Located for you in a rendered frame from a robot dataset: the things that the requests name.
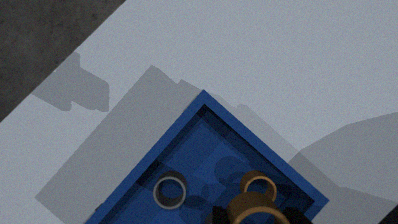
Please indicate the blue crate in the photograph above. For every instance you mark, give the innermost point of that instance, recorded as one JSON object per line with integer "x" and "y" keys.
{"x": 212, "y": 149}

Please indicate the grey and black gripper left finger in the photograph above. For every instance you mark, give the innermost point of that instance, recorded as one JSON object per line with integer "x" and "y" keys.
{"x": 220, "y": 215}

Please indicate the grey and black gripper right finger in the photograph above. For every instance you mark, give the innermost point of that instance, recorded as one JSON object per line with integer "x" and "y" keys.
{"x": 295, "y": 216}

